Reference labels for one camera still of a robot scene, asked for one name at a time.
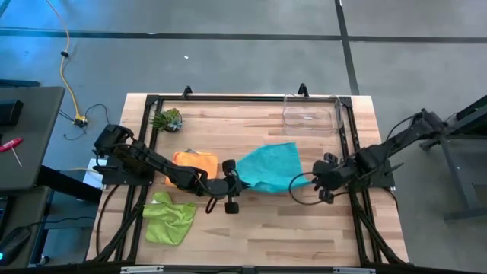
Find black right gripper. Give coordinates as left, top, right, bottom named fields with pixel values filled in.
left=311, top=151, right=357, bottom=205

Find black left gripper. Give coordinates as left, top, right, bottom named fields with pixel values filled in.
left=207, top=158, right=250, bottom=215

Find orange microfiber towel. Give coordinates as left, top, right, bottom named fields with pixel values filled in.
left=164, top=151, right=220, bottom=188

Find teal microfiber towel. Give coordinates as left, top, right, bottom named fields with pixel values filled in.
left=234, top=142, right=314, bottom=195

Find green microfiber towel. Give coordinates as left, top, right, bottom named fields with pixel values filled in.
left=142, top=191, right=198, bottom=247

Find clear plastic bin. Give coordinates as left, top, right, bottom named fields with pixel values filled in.
left=282, top=93, right=345, bottom=132

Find potted succulent plant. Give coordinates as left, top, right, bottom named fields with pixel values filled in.
left=149, top=107, right=184, bottom=134

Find grey metal stand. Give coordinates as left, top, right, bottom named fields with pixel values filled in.
left=418, top=94, right=487, bottom=222

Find white paper sheet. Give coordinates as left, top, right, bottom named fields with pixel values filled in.
left=87, top=158, right=107, bottom=190

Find dark side table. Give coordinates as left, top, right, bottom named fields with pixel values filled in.
left=0, top=85, right=66, bottom=192

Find black computer mouse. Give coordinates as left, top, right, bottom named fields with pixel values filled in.
left=0, top=225, right=32, bottom=264

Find black box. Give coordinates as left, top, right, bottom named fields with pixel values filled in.
left=0, top=99, right=24, bottom=128

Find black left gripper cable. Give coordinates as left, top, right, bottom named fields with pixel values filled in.
left=205, top=196, right=220, bottom=215

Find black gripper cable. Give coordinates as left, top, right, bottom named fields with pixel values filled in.
left=288, top=171, right=351, bottom=206
left=205, top=196, right=220, bottom=215

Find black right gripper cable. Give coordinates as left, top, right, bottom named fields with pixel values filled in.
left=288, top=171, right=351, bottom=206

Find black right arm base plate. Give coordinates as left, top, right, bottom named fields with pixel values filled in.
left=342, top=158, right=405, bottom=189

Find black metal table frame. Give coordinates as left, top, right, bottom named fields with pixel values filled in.
left=86, top=82, right=410, bottom=267

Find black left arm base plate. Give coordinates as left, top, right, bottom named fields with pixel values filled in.
left=92, top=155, right=154, bottom=187

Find thin black floor cable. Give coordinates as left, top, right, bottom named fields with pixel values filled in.
left=56, top=102, right=119, bottom=142

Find yellow power cord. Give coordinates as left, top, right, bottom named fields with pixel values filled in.
left=44, top=0, right=89, bottom=129

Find red-handled screwdriver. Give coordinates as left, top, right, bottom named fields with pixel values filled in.
left=0, top=137, right=25, bottom=168

